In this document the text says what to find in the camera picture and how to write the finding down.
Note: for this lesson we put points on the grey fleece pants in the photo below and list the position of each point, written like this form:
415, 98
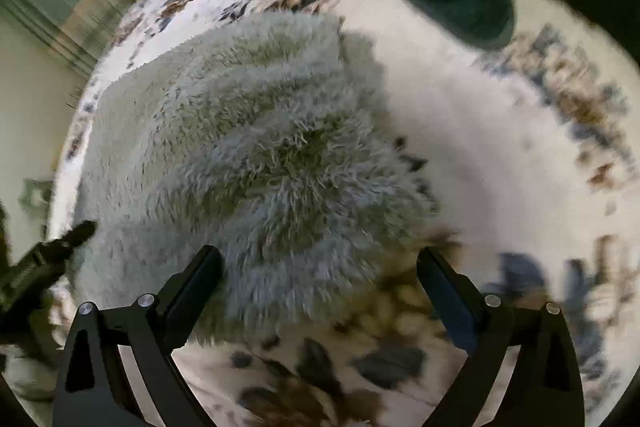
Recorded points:
250, 157

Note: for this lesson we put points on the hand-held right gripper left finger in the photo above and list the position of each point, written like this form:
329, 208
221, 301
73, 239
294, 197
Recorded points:
195, 297

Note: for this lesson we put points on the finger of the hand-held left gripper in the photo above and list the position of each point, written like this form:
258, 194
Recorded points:
60, 249

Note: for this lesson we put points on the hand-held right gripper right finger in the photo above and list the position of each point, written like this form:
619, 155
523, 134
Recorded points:
450, 302

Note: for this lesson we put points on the floral bed sheet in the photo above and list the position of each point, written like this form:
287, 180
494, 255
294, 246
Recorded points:
475, 147

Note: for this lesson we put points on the green striped curtain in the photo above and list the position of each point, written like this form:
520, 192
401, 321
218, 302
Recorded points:
65, 17

